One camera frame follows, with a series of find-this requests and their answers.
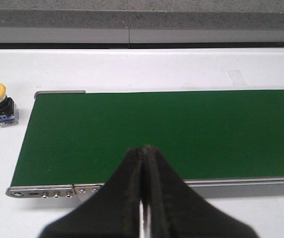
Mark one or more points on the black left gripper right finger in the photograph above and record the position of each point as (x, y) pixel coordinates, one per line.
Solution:
(176, 211)

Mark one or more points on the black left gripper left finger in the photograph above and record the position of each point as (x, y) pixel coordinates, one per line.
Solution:
(112, 212)

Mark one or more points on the grey stone countertop left slab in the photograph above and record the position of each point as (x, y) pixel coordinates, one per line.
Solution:
(144, 14)

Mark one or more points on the aluminium conveyor frame rail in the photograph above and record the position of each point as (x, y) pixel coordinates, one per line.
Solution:
(57, 192)

